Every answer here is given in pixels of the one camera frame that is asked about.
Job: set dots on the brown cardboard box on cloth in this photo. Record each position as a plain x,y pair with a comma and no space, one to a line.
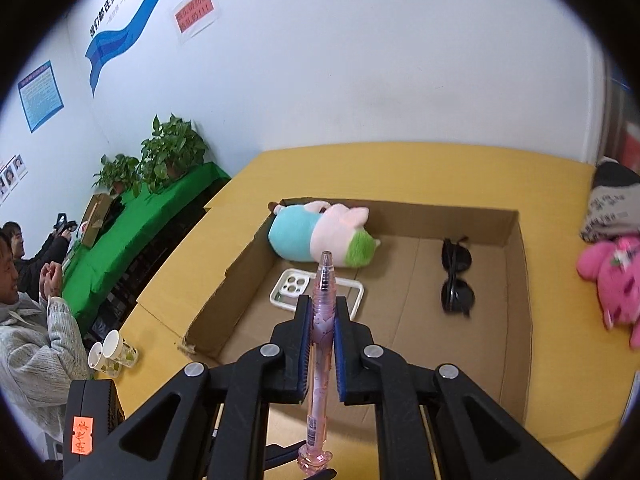
93,218

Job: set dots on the small potted green plant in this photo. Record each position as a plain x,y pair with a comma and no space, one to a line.
119,175

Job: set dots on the pink blue pig plush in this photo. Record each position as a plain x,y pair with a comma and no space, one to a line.
303,232

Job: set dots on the paper cup with leaves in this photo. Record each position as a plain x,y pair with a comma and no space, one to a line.
116,348

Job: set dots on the red wall sign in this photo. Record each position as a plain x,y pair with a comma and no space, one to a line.
191,17

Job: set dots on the blue framed wall poster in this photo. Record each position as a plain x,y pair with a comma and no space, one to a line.
39,95

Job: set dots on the brown cardboard box tray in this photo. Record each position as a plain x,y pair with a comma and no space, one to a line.
401,300

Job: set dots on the seated person grey sweater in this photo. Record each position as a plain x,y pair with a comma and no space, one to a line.
42,351

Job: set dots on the grey black folded garment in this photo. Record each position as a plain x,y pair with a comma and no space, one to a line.
613,207

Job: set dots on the pink bunny plush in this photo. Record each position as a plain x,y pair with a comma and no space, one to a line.
613,265

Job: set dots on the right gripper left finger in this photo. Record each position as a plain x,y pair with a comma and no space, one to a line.
211,422

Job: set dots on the large potted green plant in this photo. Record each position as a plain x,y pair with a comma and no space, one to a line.
171,151

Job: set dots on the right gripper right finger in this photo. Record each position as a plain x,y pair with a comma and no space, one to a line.
432,424

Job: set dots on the black sunglasses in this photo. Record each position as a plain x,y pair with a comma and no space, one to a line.
456,295

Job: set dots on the pink transparent pen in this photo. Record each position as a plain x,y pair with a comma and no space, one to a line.
312,457

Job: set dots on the white clear phone case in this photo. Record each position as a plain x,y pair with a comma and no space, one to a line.
294,283

